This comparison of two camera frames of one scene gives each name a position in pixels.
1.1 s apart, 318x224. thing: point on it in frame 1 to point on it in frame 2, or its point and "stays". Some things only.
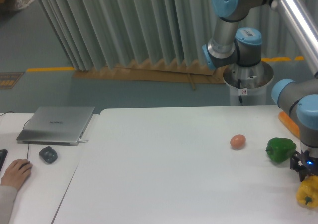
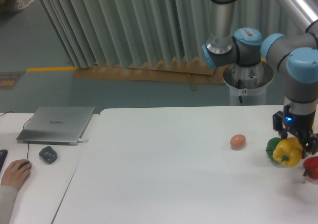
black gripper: x=304 y=164 to x=283 y=120
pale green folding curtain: x=96 y=26 stays
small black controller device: x=48 y=154 stays
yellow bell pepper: x=306 y=193 to x=288 y=151
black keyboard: x=3 y=153 stays
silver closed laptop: x=56 y=125 stays
